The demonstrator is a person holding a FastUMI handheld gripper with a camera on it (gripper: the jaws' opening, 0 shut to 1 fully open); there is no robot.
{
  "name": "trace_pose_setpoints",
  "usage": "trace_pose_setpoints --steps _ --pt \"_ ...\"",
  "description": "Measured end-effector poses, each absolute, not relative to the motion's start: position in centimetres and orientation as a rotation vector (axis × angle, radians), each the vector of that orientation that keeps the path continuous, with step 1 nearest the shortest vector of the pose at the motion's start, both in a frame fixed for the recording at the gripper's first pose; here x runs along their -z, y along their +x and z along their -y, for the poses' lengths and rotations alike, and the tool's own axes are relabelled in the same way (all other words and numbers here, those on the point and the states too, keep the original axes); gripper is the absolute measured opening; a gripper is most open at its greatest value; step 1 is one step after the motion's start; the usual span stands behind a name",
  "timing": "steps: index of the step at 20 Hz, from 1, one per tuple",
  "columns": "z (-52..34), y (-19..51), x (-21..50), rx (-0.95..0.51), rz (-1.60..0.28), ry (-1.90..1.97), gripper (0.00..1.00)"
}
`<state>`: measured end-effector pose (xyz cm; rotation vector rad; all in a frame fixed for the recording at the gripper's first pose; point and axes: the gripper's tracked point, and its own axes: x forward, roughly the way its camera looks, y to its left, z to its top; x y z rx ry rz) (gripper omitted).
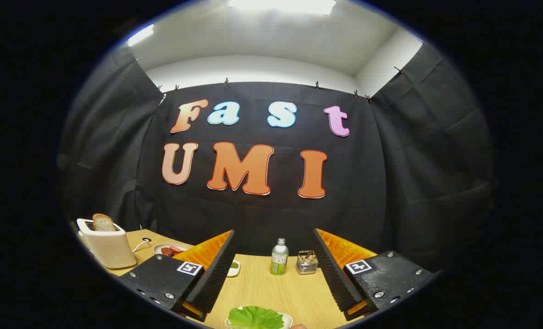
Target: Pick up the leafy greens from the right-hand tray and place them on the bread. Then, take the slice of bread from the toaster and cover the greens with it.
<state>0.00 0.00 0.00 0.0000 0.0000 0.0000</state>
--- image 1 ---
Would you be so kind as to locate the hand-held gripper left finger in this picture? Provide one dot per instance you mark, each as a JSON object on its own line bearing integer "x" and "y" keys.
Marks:
{"x": 216, "y": 269}

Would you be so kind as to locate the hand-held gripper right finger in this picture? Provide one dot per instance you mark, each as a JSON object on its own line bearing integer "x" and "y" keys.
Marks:
{"x": 333, "y": 269}

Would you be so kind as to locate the green lettuce leaf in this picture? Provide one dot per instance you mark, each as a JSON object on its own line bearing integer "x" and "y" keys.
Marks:
{"x": 255, "y": 318}

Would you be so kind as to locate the brown crust bread slice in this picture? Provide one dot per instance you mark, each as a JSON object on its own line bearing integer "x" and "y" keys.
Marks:
{"x": 103, "y": 223}

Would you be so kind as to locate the white divided bean dish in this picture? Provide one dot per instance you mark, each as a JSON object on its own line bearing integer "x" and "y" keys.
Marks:
{"x": 233, "y": 269}

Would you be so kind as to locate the silver bottle green label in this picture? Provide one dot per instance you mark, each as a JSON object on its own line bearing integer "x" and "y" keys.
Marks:
{"x": 279, "y": 260}

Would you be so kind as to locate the round white meat plate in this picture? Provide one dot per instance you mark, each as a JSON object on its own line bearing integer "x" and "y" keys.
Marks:
{"x": 159, "y": 248}

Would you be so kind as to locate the white oblong plate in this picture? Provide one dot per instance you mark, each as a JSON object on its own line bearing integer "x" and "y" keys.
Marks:
{"x": 288, "y": 319}

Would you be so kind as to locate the white toaster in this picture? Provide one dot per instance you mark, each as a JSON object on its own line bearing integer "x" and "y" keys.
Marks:
{"x": 109, "y": 249}

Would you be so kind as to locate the black backdrop cloth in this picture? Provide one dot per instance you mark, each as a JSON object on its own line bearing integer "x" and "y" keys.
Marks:
{"x": 390, "y": 173}

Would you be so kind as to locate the small ceiling light panel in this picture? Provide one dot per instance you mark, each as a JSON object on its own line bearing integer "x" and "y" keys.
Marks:
{"x": 141, "y": 34}

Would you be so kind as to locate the bright ceiling light panel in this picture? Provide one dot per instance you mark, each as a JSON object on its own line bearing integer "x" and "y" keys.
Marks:
{"x": 280, "y": 5}

